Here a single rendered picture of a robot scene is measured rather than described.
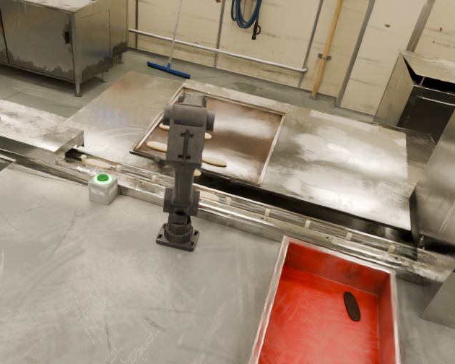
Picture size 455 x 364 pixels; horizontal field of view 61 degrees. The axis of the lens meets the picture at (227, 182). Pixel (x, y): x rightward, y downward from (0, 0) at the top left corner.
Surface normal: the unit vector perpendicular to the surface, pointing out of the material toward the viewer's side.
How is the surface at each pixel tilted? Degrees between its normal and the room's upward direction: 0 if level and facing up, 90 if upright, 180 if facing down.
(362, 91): 90
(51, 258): 0
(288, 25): 90
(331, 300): 0
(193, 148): 57
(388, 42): 90
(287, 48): 90
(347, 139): 10
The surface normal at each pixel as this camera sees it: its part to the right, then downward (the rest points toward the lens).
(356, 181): 0.10, -0.72
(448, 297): -0.27, 0.51
